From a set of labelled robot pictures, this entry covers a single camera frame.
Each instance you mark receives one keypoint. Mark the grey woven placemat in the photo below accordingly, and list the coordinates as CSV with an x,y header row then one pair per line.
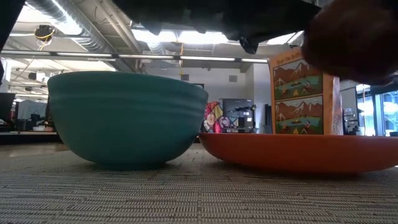
x,y
186,199

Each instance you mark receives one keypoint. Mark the dark computer monitor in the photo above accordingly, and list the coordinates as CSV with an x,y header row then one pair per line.
x,y
6,107

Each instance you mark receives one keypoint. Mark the red apple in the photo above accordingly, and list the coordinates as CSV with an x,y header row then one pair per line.
x,y
354,40

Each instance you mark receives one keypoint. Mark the orange Cheerios cereal box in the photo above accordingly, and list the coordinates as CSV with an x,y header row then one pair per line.
x,y
298,105

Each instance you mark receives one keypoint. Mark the glass doors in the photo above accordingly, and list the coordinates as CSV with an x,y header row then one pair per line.
x,y
382,112

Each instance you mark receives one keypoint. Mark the background desk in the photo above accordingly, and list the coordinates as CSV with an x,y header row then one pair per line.
x,y
28,137

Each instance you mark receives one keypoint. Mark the silver ceiling air duct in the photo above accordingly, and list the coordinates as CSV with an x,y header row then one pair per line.
x,y
84,40

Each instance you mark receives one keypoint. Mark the long ceiling light bar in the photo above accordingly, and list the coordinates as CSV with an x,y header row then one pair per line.
x,y
146,57

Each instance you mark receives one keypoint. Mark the teal bowl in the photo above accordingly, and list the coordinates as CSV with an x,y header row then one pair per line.
x,y
124,124

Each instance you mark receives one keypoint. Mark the colourful patchwork quilt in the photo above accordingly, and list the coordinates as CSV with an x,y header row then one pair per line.
x,y
214,115

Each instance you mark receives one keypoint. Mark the orange plate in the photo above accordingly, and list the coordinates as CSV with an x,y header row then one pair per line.
x,y
295,154

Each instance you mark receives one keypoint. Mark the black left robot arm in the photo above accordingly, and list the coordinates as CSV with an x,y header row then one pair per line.
x,y
9,18

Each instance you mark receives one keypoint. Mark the black background machine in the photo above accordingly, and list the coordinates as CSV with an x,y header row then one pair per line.
x,y
239,113

